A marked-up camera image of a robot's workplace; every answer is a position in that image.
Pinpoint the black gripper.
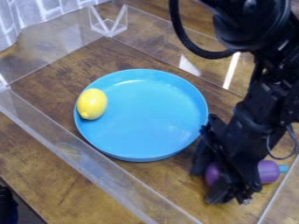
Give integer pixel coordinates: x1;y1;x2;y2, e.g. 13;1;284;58
189;113;276;206

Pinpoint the yellow toy lemon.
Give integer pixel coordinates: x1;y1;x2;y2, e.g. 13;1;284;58
76;88;108;120

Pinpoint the purple toy eggplant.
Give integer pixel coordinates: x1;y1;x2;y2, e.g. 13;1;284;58
204;160;288;186

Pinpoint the thin black wire loop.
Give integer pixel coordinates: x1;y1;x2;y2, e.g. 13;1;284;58
265;123;299;161

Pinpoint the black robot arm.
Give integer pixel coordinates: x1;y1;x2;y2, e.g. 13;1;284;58
192;0;299;204

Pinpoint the white patterned curtain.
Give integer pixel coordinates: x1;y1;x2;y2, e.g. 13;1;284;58
0;0;110;52

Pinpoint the clear acrylic enclosure wall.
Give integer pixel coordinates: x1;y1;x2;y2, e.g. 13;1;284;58
0;0;299;224

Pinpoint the blue round tray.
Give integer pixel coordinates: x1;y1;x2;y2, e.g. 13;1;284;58
73;69;208;162

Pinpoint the black braided cable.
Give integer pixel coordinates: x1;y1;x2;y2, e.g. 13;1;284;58
168;0;240;60

